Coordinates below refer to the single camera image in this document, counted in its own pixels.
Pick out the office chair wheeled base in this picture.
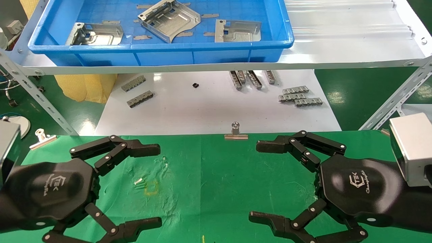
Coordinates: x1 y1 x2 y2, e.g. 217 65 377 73
0 69 46 108

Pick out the white wall socket box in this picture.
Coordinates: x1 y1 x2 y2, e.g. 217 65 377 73
7 20 24 35

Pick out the yellow cloth cover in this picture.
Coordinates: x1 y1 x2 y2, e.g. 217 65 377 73
54 74 118 103

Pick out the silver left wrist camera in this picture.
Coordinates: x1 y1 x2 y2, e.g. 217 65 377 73
0 121 21 184

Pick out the perforated grey steel shelf post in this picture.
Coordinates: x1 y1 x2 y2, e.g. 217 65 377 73
359 56 432 131
0 51 79 136

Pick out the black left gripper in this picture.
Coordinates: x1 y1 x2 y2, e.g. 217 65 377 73
4 158 163 243

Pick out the silver binder clip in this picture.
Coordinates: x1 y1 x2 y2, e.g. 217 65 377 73
224 122 249 140
29 128 57 150

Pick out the blue plastic bin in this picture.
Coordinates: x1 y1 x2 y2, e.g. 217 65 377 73
28 0 295 67

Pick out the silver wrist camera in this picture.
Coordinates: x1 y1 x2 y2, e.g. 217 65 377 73
0 121 21 184
389 113 432 188

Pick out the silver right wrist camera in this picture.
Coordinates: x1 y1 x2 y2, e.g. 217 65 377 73
389 113 432 188

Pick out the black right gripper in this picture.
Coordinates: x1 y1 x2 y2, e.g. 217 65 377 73
249 130 411 243

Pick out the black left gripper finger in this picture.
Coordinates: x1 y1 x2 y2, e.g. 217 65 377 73
70 135 161 177

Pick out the white corrugated shelf board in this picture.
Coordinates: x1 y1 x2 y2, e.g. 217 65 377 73
20 0 426 75

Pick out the grey notched metal strip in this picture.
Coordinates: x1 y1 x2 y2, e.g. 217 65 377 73
121 75 146 92
127 90 154 108
278 93 306 103
282 85 309 95
294 98 323 107

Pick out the stamped sheet metal chassis part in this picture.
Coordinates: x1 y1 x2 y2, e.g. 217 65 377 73
215 19 262 43
137 0 201 44
65 23 124 46

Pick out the green table cloth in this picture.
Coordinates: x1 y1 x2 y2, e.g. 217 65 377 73
0 130 432 243

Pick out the yellow plastic bag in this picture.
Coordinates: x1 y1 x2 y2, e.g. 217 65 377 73
20 0 40 19

